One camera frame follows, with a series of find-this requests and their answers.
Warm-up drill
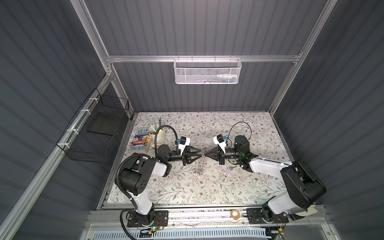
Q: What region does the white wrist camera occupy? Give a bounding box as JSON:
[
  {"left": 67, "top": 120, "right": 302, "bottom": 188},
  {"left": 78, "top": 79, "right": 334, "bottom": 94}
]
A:
[
  {"left": 177, "top": 137, "right": 191, "bottom": 154},
  {"left": 213, "top": 134, "right": 227, "bottom": 153}
]

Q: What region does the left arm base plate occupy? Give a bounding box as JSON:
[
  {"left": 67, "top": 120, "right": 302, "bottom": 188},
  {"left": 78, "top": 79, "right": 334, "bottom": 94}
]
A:
[{"left": 126, "top": 211, "right": 169, "bottom": 228}]

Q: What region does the white wire mesh basket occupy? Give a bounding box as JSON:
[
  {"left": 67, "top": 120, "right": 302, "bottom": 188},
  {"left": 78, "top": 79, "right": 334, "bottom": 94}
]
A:
[{"left": 173, "top": 58, "right": 242, "bottom": 85}]

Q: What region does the left black corrugated cable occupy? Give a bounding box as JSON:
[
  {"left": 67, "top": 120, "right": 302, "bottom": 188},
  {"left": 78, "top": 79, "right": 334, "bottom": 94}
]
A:
[{"left": 115, "top": 124, "right": 179, "bottom": 240}]

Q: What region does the roll of tape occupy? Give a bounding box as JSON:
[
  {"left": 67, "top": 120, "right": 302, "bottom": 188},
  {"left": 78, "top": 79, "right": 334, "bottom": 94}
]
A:
[{"left": 230, "top": 209, "right": 241, "bottom": 221}]

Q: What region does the white pen cup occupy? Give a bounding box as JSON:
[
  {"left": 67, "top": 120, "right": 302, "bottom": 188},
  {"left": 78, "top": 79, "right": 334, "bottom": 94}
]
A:
[{"left": 148, "top": 124, "right": 166, "bottom": 145}]

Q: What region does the large metal ring with keyrings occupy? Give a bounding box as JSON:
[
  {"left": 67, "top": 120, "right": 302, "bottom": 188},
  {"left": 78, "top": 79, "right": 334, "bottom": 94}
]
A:
[{"left": 196, "top": 152, "right": 208, "bottom": 180}]

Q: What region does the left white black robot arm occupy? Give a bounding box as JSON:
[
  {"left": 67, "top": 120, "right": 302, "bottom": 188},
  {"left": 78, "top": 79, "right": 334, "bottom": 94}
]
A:
[{"left": 115, "top": 145, "right": 202, "bottom": 225}]

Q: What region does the black wire mesh basket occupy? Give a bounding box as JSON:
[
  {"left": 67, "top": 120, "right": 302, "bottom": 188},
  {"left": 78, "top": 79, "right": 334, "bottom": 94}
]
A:
[{"left": 57, "top": 90, "right": 130, "bottom": 164}]

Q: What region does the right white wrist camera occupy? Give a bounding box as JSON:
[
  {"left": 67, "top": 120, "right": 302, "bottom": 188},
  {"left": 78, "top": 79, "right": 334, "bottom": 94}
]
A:
[{"left": 213, "top": 134, "right": 227, "bottom": 153}]

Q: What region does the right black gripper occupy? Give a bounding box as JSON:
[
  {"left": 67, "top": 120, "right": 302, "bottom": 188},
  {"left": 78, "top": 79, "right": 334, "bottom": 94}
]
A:
[{"left": 205, "top": 147, "right": 242, "bottom": 166}]

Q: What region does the colourful paperback book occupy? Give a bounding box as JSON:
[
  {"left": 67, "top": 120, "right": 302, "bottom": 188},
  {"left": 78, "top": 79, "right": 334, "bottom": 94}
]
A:
[{"left": 128, "top": 128, "right": 152, "bottom": 154}]

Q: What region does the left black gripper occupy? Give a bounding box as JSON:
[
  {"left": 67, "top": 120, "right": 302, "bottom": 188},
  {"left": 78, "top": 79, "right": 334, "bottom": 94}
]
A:
[{"left": 165, "top": 146, "right": 201, "bottom": 168}]

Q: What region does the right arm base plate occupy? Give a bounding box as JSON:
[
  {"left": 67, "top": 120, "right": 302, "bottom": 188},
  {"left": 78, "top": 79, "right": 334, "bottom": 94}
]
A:
[{"left": 242, "top": 208, "right": 289, "bottom": 225}]

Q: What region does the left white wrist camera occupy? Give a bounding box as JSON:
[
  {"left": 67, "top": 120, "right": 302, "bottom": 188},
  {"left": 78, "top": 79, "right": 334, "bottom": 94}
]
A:
[{"left": 177, "top": 137, "right": 191, "bottom": 154}]

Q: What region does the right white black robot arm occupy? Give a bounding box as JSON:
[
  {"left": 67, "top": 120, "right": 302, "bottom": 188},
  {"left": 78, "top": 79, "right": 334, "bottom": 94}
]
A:
[{"left": 205, "top": 135, "right": 327, "bottom": 224}]

